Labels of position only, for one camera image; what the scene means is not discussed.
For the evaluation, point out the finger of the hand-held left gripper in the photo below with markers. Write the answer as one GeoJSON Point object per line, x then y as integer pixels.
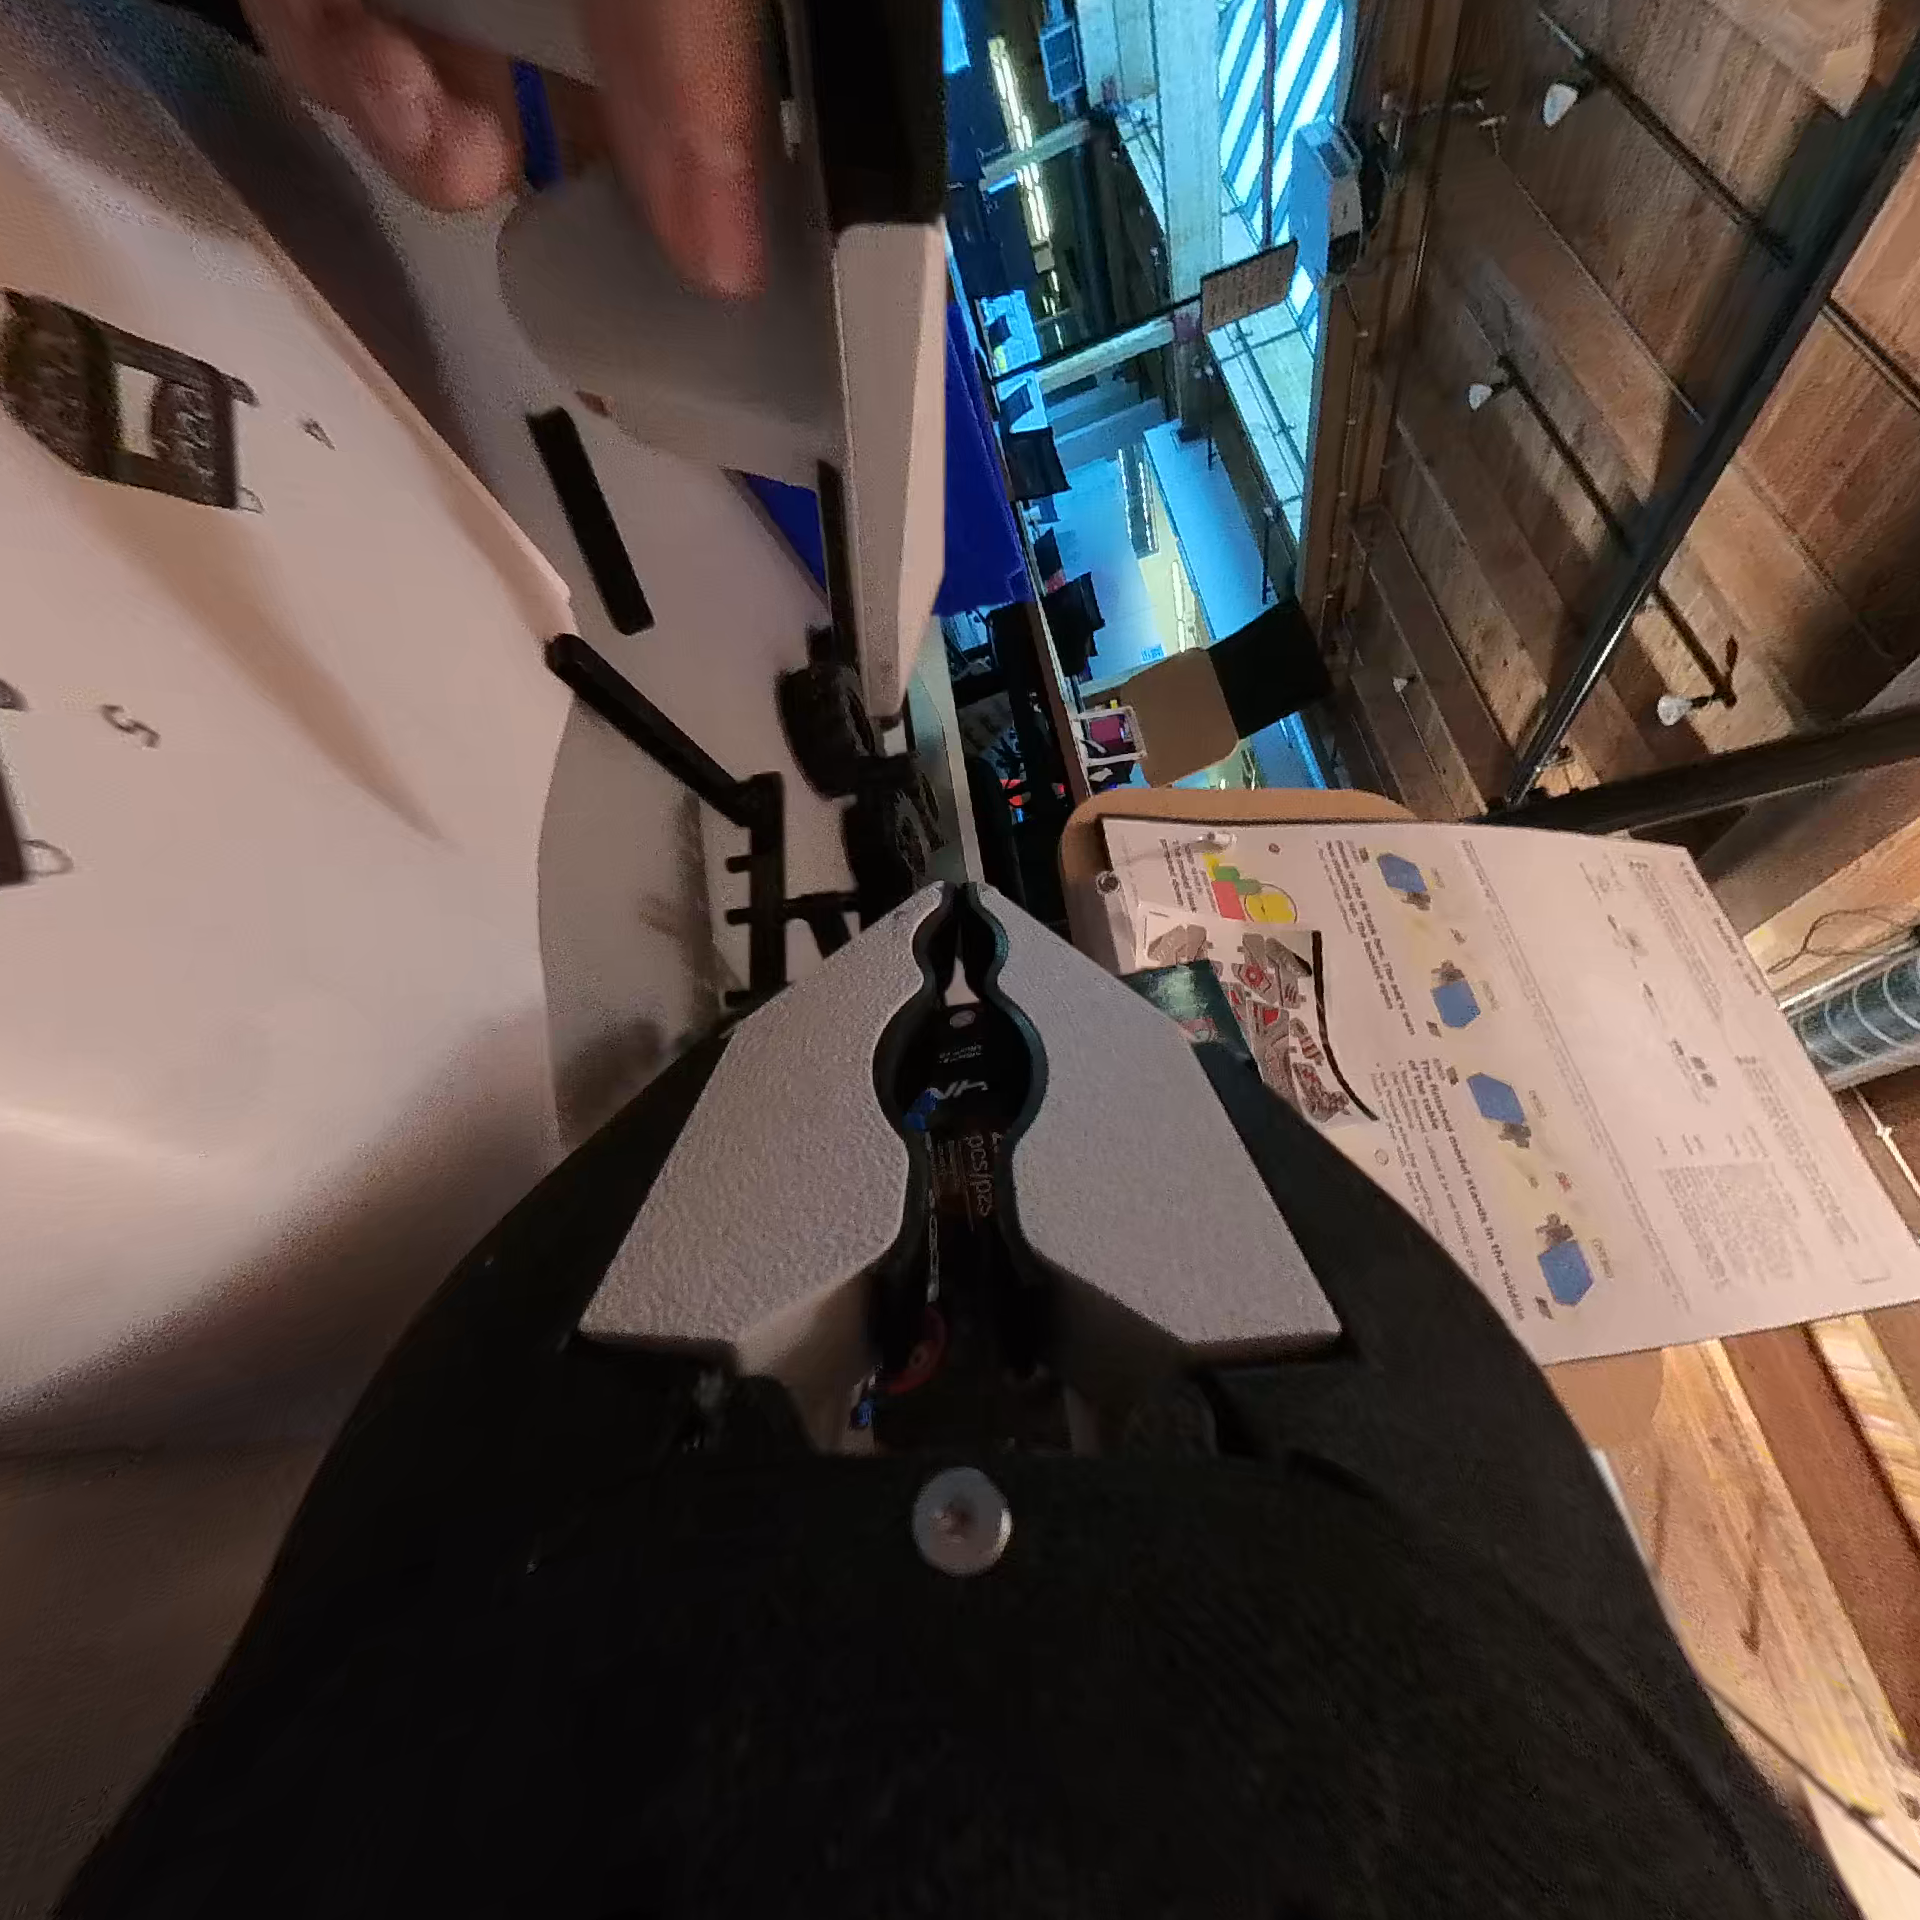
{"type": "Point", "coordinates": [673, 346]}
{"type": "Point", "coordinates": [893, 450]}

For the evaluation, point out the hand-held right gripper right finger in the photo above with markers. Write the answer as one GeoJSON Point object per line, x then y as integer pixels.
{"type": "Point", "coordinates": [1169, 1187]}

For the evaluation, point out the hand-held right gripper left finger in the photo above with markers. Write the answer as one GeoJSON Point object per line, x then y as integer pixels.
{"type": "Point", "coordinates": [752, 1172]}

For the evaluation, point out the black grey toy brick chassis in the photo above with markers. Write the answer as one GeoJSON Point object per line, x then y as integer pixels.
{"type": "Point", "coordinates": [660, 736]}

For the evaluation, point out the blue plastic bin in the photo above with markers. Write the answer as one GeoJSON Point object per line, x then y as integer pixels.
{"type": "Point", "coordinates": [985, 525]}

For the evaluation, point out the red grey sticker sheet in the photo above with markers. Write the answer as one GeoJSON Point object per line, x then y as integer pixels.
{"type": "Point", "coordinates": [1275, 1020]}

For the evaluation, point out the white printed instruction sheet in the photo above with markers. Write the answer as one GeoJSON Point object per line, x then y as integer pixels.
{"type": "Point", "coordinates": [1576, 1051]}

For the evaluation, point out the white instruction booklet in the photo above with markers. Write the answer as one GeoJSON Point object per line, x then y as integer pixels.
{"type": "Point", "coordinates": [227, 899]}

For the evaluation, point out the silver ventilation duct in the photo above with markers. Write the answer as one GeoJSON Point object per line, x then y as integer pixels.
{"type": "Point", "coordinates": [1859, 1014]}

